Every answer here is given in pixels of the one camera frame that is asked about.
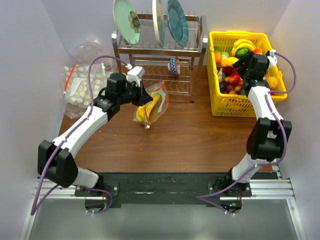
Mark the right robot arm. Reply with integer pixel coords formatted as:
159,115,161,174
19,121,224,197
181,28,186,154
222,52,292,197

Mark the cream plate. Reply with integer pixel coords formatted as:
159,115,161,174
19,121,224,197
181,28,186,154
152,0,165,48

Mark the metal dish rack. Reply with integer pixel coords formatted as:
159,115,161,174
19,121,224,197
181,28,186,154
111,12,208,103

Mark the bag of red pieces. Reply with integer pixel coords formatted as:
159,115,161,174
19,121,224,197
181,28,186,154
69,35,114,65

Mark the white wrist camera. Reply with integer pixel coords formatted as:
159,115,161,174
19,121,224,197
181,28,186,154
266,49,278,69
126,66,145,87

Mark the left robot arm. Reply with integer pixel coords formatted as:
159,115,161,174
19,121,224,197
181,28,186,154
37,67,153,196

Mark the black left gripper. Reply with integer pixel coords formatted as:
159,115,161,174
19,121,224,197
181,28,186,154
117,80,153,107

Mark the yellow banana bunch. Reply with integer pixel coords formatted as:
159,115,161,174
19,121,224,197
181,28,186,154
135,92,162,126
231,38,256,56

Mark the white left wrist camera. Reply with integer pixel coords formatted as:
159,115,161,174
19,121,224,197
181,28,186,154
126,66,145,87

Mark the clear orange zip bag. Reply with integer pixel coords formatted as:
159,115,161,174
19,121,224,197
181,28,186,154
133,80,170,130

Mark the mint green flower plate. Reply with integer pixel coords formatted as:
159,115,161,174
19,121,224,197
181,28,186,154
113,0,142,45

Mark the yellow lemon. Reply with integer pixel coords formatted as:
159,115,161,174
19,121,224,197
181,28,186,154
221,57,239,68

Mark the bag of white round pieces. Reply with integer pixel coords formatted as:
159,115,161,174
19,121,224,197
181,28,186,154
62,63,111,119

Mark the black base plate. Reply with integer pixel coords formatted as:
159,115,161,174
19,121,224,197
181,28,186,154
67,171,280,210

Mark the blue patterned bowl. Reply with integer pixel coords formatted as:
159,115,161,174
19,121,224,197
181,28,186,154
167,56,181,76

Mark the orange fruit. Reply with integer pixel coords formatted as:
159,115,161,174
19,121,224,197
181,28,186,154
265,76,279,90

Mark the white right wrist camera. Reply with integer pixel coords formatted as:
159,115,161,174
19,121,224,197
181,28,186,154
266,49,278,69

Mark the teal plate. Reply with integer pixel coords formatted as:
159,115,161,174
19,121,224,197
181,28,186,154
167,0,189,48

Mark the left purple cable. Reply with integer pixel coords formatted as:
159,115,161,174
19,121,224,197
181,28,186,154
30,55,132,216

